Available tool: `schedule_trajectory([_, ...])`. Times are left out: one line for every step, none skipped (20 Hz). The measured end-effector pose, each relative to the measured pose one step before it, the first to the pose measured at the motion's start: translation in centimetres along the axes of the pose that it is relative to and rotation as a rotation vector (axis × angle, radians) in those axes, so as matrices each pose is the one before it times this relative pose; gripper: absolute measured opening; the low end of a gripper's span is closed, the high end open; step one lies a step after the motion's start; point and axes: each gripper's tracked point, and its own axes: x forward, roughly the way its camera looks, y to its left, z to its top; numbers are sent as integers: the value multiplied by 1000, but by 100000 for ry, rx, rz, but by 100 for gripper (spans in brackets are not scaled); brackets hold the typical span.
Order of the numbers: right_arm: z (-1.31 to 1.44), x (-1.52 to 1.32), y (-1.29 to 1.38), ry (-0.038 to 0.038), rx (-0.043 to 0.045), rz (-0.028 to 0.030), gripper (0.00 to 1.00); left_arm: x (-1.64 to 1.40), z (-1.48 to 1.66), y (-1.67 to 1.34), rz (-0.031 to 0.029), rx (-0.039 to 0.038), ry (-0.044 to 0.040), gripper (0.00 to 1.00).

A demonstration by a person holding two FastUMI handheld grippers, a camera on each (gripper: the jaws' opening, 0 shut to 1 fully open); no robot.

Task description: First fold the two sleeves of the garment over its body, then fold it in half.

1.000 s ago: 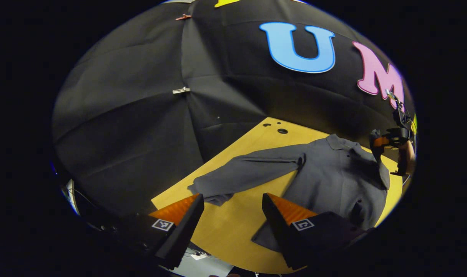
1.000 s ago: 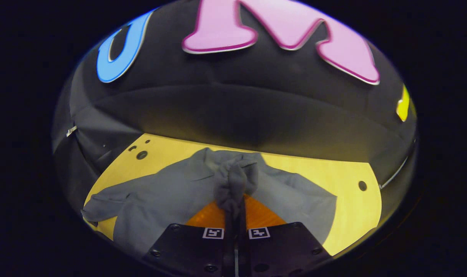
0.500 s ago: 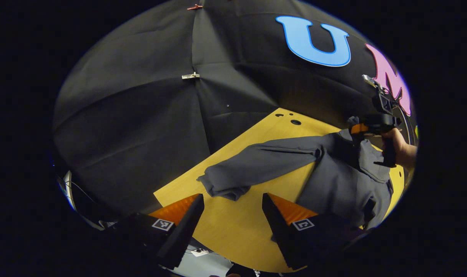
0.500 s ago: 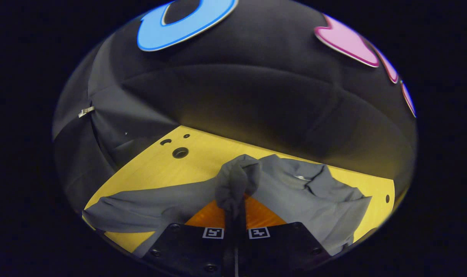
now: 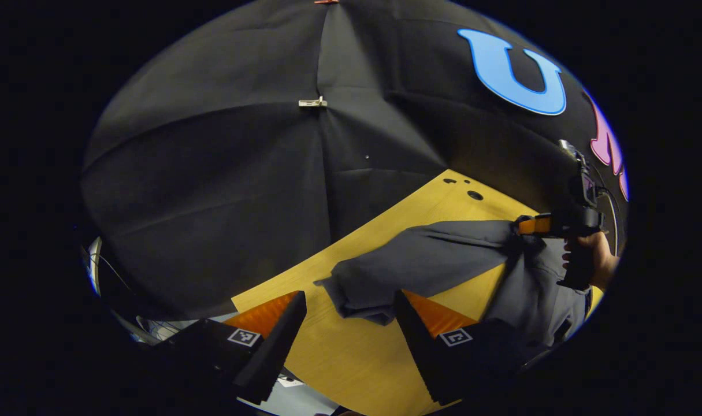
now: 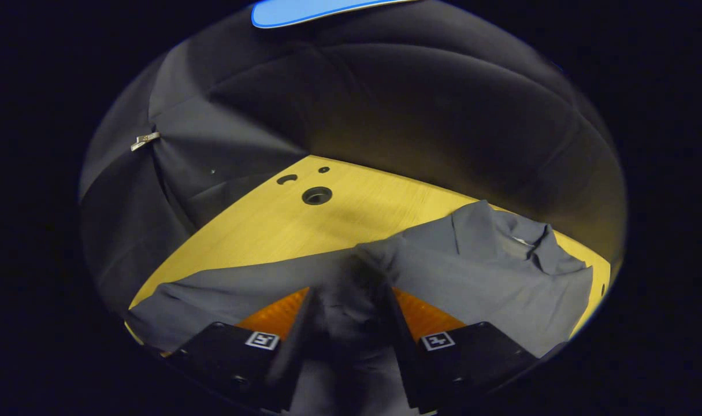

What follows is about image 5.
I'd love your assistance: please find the grey metal frame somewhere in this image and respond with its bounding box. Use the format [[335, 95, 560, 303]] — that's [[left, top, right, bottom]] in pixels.
[[85, 236, 181, 347]]

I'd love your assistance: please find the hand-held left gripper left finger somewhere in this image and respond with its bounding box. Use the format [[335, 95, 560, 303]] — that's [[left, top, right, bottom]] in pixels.
[[154, 290, 308, 406]]

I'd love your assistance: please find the grey button-up shirt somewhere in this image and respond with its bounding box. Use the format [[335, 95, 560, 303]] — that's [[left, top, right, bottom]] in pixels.
[[315, 220, 594, 354]]

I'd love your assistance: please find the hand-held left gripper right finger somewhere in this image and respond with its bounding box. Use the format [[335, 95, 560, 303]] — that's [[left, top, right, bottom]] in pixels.
[[393, 289, 551, 406]]

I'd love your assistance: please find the white paper sheet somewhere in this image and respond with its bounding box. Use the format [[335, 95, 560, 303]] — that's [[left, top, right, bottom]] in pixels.
[[241, 374, 328, 415]]

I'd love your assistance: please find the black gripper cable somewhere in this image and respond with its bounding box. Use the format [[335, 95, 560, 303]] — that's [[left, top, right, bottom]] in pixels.
[[593, 186, 621, 255]]

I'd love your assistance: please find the black backdrop cloth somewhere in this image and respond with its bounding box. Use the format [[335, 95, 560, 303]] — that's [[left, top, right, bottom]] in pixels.
[[80, 0, 630, 321]]

